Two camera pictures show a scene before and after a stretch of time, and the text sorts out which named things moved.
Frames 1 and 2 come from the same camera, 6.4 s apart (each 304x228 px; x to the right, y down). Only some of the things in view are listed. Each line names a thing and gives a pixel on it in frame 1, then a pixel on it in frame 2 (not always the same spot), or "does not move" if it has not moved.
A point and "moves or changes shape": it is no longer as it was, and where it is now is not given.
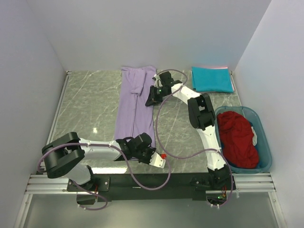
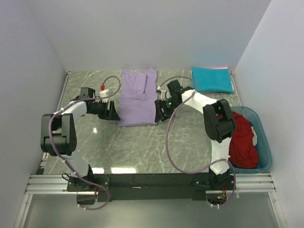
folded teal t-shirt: [212, 80] does not move
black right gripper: [152, 100] to [159, 115]
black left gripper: [147, 161] to [111, 114]
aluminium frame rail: [46, 185] does not move
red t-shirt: [237, 140] does not move
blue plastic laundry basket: [265, 161] does not move
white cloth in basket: [254, 137] does not move
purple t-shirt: [133, 117] moves or changes shape
